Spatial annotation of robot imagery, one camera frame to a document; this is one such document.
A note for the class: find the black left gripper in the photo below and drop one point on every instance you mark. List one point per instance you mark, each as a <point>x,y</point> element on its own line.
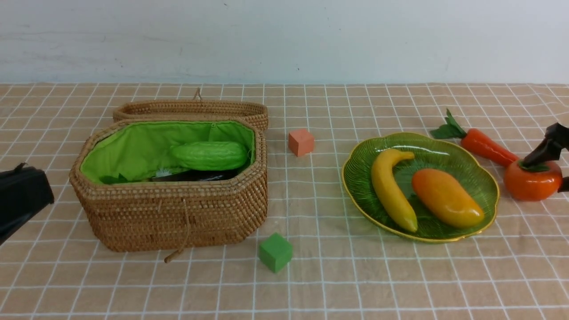
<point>24,192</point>

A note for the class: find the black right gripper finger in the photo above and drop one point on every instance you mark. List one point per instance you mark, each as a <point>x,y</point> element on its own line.
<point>564,186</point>
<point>555,140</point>

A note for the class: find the orange persimmon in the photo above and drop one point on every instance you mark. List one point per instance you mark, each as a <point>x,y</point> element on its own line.
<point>534,184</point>

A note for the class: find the orange carrot with leaves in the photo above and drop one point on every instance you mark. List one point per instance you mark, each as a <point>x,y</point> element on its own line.
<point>474,141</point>

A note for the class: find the orange yellow mango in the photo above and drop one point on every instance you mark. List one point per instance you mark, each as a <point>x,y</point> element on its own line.
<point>445,197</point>

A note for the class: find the yellow banana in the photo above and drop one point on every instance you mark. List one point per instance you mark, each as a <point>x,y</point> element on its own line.
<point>387,190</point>

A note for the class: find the green bitter gourd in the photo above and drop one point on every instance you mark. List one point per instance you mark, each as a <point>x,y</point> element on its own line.
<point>210,155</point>

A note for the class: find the purple eggplant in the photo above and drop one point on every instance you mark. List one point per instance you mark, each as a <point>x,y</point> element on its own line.
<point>194,175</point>

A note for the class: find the white radish with leaves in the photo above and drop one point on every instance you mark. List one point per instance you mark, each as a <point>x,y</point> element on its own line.
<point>153,176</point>

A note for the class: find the green glass leaf plate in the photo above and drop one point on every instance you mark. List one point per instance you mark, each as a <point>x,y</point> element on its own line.
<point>429,153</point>

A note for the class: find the woven wicker basket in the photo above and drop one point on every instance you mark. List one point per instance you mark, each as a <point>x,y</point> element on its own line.
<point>173,216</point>

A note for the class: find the wicker basket lid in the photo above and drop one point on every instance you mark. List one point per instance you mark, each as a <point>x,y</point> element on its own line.
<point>254,113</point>

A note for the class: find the beige checkered tablecloth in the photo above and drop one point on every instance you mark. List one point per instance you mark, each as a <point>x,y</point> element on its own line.
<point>343,268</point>

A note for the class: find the orange foam cube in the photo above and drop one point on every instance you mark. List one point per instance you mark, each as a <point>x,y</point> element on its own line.
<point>301,142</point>

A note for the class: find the green foam cube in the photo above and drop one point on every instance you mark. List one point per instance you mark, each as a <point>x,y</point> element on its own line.
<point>275,252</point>

